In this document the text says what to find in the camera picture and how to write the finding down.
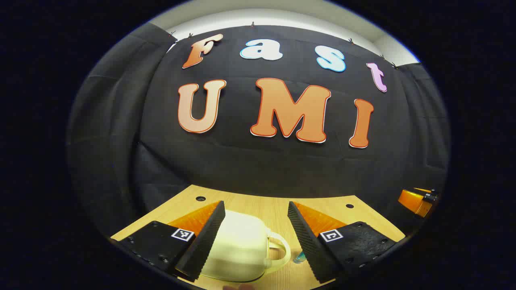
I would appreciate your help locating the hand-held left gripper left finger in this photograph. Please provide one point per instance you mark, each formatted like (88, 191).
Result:
(205, 241)

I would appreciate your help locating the cream suitcase with grey lining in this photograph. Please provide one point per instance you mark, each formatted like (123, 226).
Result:
(242, 245)

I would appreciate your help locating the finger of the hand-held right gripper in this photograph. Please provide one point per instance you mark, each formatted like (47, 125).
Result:
(430, 196)
(411, 201)

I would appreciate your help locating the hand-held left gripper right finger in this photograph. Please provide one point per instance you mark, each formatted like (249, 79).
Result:
(304, 241)

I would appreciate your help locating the white and blue cream tube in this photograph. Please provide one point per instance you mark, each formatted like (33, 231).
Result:
(299, 257)

